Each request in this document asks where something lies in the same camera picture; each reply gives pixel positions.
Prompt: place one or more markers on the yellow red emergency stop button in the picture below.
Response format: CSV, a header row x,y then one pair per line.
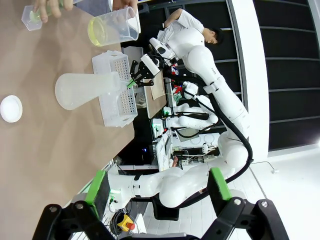
x,y
127,223

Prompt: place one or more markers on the black block under arm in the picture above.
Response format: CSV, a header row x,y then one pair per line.
x,y
165,212

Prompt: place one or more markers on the white perforated plastic basket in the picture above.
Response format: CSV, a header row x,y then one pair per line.
x,y
125,110

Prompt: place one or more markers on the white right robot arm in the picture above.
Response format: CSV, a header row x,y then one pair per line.
x,y
200,62

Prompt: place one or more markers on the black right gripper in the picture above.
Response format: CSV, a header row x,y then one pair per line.
x,y
145,73

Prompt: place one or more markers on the white round dish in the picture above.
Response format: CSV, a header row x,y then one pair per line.
x,y
10,108

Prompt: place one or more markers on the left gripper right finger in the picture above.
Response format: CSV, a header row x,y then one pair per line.
x,y
220,187

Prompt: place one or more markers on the clear beaker with yellow liquid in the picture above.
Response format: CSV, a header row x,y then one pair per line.
x,y
117,30

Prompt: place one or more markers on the background person in white shirt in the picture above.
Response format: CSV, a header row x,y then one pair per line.
x,y
187,20

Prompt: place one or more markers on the background brown table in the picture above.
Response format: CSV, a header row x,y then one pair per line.
x,y
155,92

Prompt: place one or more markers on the person's left hand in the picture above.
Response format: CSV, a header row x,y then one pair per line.
x,y
125,3

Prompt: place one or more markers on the person's right hand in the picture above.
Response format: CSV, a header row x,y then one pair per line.
x,y
47,10

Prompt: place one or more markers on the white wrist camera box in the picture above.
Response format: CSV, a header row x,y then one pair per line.
x,y
150,63

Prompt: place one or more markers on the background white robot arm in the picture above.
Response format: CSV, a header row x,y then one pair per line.
x,y
192,116

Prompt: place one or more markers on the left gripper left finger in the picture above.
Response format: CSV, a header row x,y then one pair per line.
x,y
98,192

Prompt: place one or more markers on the translucent plastic conical flask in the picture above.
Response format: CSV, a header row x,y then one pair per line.
x,y
80,90

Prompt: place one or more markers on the white equipment rack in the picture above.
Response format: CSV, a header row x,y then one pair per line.
x,y
162,150

